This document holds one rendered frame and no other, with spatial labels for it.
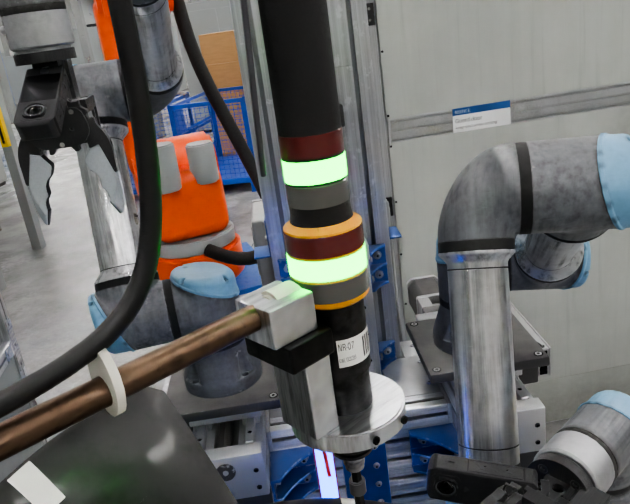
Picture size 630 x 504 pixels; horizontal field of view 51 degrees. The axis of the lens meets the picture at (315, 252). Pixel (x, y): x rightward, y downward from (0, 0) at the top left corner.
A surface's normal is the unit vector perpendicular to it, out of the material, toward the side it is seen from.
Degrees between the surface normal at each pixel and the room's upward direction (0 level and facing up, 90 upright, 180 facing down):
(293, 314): 90
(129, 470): 43
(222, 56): 90
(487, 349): 67
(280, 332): 90
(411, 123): 90
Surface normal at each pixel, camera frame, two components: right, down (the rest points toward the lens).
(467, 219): -0.51, -0.01
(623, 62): 0.14, 0.31
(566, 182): -0.22, 0.04
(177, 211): 0.35, 0.28
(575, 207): -0.15, 0.53
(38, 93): -0.04, -0.67
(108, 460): 0.49, -0.61
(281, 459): -0.13, -0.93
